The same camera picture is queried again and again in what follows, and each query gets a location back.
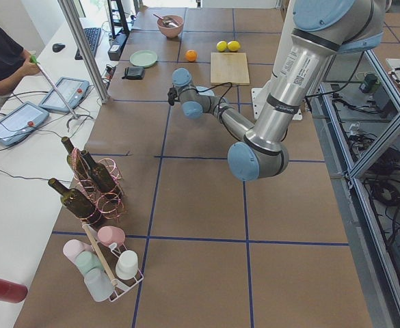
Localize light blue plate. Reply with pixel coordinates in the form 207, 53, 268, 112
196, 85, 215, 96

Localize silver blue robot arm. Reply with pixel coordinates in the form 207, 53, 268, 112
168, 1, 386, 181

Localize light green plate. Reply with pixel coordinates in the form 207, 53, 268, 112
129, 50, 158, 68

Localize dark wine bottle middle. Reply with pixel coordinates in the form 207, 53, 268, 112
81, 150, 120, 194

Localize dark wine bottle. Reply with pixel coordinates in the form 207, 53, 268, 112
81, 150, 120, 194
61, 137, 88, 180
48, 178, 105, 228

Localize bamboo cutting board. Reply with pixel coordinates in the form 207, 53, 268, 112
210, 53, 250, 85

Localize orange mandarin fruit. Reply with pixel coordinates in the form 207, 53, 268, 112
185, 49, 198, 62

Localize folded dark grey cloth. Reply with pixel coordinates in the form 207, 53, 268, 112
122, 66, 145, 80

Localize pink cup on rack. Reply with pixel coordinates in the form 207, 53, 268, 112
97, 225, 126, 247

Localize lower yellow lemon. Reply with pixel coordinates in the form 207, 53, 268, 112
216, 40, 228, 53

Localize yellow lemon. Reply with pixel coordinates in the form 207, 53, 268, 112
227, 40, 241, 52
216, 40, 228, 53

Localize upper yellow lemon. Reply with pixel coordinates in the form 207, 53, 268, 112
227, 40, 241, 52

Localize dark wine bottle upper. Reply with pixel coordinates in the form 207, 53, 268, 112
61, 137, 88, 180

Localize white cup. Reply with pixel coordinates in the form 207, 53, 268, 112
115, 250, 138, 280

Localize dark wine bottle lower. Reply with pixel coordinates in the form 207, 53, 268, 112
48, 178, 105, 228

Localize pink bowl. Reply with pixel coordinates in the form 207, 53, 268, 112
157, 15, 184, 38

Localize far blue teach pendant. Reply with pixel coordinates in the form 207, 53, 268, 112
39, 77, 90, 113

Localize blue teach pendant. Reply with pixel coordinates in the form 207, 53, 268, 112
39, 77, 90, 113
0, 102, 49, 146

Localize mint green cup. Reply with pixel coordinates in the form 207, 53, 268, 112
75, 251, 103, 276

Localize pale pink cup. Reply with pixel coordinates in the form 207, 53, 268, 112
62, 239, 93, 264

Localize grey blue cup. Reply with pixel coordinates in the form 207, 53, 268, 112
84, 268, 114, 302

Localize black keyboard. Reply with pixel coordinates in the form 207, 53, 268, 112
83, 27, 102, 57

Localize near blue teach pendant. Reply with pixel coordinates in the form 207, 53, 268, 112
0, 102, 49, 146

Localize black computer mouse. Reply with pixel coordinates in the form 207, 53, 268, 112
52, 43, 66, 53

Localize person in black shirt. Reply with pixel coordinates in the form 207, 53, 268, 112
0, 27, 40, 96

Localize red cylinder bottle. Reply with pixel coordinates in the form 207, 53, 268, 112
0, 278, 28, 303

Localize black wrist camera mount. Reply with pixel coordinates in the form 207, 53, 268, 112
167, 87, 179, 106

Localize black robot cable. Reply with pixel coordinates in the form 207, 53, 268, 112
195, 81, 237, 119

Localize copper wire bottle rack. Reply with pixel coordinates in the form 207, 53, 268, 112
74, 158, 126, 225

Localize white wire cup rack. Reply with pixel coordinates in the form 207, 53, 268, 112
82, 224, 144, 302

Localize wooden rack handle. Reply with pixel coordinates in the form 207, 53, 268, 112
82, 224, 118, 286

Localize green handled metal stick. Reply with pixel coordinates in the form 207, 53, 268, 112
29, 55, 83, 130

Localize aluminium frame post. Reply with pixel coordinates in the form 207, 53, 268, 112
57, 0, 109, 104

